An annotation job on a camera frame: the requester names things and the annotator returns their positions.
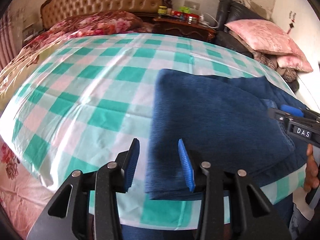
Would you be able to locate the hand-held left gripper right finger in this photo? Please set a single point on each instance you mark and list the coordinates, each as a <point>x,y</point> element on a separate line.
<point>186,165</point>

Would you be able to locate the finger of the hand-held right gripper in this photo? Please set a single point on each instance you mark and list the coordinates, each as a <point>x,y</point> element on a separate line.
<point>291,110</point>
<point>278,116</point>

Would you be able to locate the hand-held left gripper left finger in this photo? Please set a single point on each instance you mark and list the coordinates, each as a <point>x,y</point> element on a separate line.
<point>131,165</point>

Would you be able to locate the blue denim pants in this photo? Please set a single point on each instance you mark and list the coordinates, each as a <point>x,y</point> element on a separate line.
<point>212,117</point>

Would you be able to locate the person's right hand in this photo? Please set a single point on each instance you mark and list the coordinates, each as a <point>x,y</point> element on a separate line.
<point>311,170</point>

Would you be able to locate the small pink pillow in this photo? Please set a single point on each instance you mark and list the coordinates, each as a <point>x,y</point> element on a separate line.
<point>295,63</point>

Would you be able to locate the brown folded blanket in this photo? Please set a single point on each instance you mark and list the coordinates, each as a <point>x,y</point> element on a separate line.
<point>267,60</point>

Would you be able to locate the large pink pillow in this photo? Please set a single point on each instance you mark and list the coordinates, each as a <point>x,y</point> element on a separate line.
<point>262,37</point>

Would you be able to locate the green white checked cloth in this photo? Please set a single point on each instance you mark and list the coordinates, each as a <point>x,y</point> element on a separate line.
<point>87,92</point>

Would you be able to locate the pink floral bed sheet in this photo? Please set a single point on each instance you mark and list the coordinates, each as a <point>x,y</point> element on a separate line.
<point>22,192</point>

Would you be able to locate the black leather armchair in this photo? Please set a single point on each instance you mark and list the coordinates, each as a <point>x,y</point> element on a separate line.
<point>232,12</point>

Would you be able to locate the white power strip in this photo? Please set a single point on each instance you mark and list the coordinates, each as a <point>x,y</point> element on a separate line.
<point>204,22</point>

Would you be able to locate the dark wooden nightstand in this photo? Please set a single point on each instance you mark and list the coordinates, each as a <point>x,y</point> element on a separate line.
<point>185,30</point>

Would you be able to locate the green plastic bag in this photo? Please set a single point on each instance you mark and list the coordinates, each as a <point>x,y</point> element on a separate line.
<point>185,9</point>

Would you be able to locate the red box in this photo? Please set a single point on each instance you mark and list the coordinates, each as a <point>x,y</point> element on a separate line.
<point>178,14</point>

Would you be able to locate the yellow green container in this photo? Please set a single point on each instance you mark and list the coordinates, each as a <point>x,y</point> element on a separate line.
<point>162,10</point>

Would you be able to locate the tufted tan headboard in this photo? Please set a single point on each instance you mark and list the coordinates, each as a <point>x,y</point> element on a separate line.
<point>105,0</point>

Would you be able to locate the pink curtain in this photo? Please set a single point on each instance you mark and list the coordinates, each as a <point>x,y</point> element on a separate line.
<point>10,37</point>

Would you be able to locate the small wall ornament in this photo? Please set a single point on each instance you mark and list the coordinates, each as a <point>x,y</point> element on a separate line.
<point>291,27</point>

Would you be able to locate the grey wall socket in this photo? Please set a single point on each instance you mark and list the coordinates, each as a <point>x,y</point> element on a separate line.
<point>192,4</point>

